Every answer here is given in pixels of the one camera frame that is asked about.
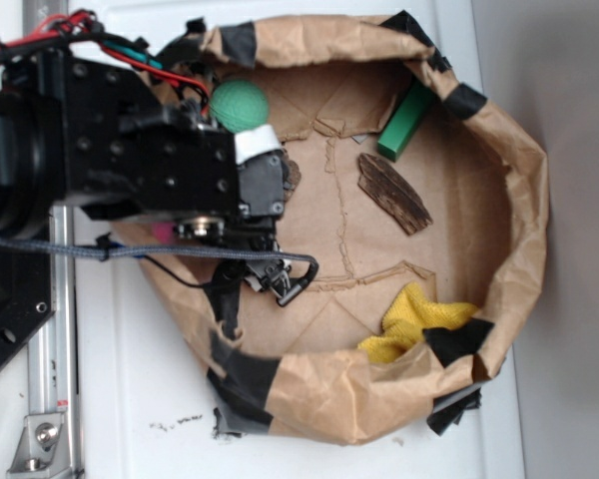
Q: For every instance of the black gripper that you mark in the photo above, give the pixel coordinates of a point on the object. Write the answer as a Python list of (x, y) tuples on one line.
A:
[(126, 156)]

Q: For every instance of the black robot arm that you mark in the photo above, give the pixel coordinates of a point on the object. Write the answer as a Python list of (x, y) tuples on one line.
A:
[(27, 187)]

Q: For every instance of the green foam ball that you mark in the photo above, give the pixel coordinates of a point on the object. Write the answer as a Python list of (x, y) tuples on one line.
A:
[(240, 105)]

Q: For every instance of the brown rock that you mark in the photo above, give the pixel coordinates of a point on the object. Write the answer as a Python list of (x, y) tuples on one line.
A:
[(291, 177)]

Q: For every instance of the dark brown bark piece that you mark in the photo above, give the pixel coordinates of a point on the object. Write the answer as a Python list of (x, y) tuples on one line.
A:
[(393, 193)]

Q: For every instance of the green rectangular block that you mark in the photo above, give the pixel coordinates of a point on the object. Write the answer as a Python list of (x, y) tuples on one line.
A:
[(405, 121)]

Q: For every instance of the crumpled brown paper bag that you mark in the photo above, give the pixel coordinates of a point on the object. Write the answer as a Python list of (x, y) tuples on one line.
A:
[(334, 82)]

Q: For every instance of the yellow knitted cloth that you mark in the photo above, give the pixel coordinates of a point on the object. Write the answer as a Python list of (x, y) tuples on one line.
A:
[(409, 315)]

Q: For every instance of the aluminium extrusion rail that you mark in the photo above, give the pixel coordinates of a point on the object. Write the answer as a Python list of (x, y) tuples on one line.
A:
[(53, 372)]

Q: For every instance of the metal corner bracket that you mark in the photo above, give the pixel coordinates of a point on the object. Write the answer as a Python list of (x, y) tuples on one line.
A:
[(43, 448)]

